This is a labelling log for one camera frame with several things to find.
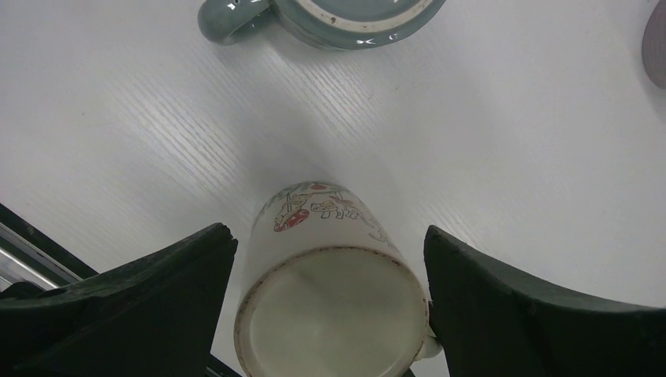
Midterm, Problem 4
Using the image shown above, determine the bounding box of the aluminium rail frame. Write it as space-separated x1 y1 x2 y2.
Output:
1 205 98 291

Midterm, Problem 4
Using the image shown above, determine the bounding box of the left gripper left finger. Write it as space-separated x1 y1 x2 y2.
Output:
1 223 238 376

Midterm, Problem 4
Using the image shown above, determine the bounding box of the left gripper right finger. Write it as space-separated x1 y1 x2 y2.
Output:
423 226 665 376

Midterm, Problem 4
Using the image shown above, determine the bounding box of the mauve ribbed mug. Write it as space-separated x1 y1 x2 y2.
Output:
641 0 665 90

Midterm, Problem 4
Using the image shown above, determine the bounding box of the cream speckled mug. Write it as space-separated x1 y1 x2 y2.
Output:
233 181 442 376

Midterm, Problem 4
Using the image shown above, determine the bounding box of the sage green mug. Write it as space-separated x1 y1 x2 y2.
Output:
197 0 445 51

